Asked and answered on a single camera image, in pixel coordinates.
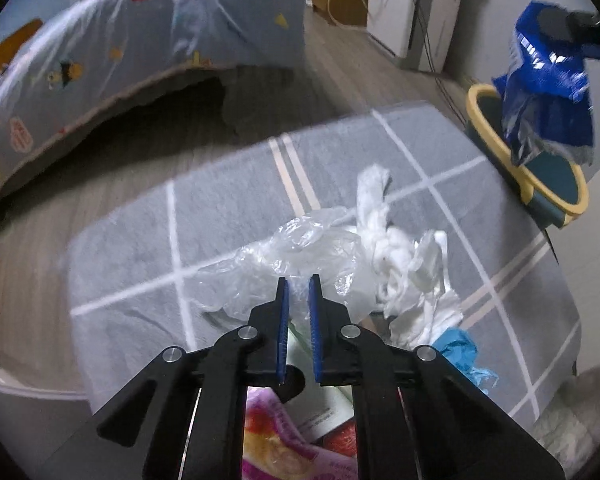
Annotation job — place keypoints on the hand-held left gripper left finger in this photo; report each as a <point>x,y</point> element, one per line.
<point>281,330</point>

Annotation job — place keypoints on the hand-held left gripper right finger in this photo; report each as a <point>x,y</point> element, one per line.
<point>316,330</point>

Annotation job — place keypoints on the blue snack packet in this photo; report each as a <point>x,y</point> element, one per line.
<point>545,90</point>

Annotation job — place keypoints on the clear plastic bag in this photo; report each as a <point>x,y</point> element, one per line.
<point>300,250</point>

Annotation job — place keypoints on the yellow-rimmed teal trash bin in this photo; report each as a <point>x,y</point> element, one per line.
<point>555,180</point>

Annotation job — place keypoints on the blue face mask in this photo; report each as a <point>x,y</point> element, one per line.
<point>460,350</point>

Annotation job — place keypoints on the white and green paper box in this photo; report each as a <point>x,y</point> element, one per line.
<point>325,405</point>

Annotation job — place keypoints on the pink snack packet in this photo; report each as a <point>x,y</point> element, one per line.
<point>280,440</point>

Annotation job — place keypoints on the red packet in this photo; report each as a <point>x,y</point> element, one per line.
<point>342,442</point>

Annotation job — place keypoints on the grey rug with white lines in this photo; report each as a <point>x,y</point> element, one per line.
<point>220,200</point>

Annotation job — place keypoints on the white air purifier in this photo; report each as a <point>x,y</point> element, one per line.
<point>395,5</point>

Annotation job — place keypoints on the white textured cloth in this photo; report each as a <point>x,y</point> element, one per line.
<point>575,425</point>

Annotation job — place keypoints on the bed with patterned blue cover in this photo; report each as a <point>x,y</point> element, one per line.
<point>130,50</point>

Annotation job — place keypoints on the wooden headboard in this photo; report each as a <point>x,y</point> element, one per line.
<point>5,55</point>

